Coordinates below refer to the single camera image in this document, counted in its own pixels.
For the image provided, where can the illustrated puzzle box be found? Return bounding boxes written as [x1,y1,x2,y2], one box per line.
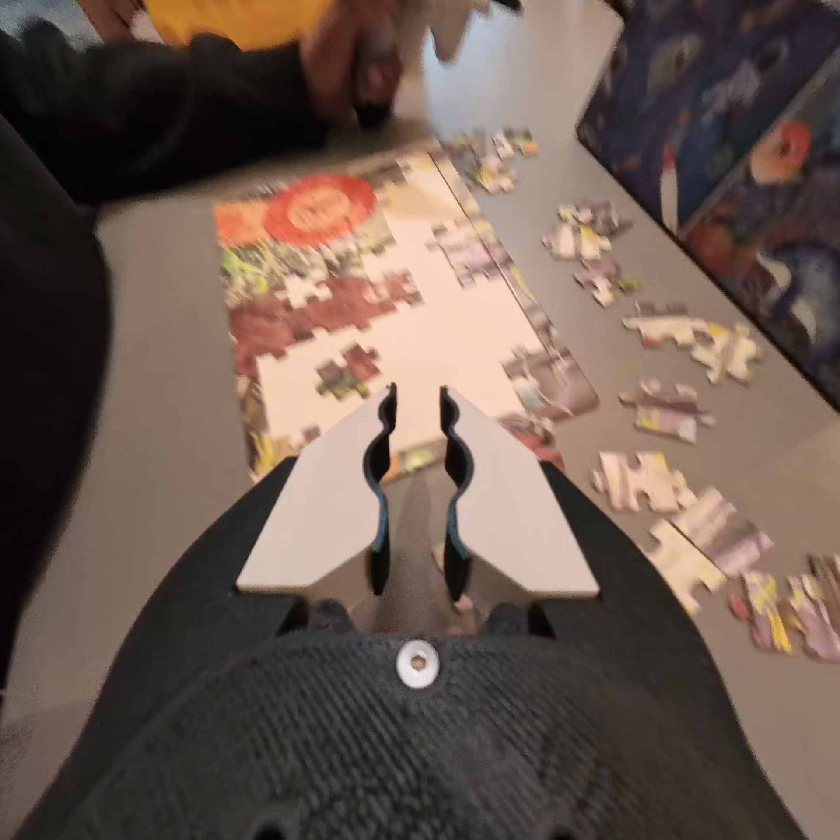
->
[576,0,840,414]

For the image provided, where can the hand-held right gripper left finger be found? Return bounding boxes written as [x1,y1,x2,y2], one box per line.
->
[235,382,399,618]

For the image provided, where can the jigsaw pieces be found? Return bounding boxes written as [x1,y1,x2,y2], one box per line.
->
[433,125,840,660]

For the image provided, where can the person's black jacket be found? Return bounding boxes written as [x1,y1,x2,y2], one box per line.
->
[0,115,114,697]

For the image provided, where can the yellow cloth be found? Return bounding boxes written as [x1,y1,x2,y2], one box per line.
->
[143,0,337,52]

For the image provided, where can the person's left hand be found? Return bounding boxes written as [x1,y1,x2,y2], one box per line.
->
[298,0,421,124]

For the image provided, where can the brown green puzzle piece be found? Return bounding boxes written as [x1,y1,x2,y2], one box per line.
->
[315,343,383,401]

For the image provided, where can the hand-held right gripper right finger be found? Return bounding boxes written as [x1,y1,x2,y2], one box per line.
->
[438,385,601,619]

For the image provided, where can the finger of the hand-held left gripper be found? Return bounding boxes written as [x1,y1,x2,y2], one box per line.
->
[422,0,491,63]

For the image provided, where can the jigsaw puzzle board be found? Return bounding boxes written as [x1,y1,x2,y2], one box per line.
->
[213,138,601,483]

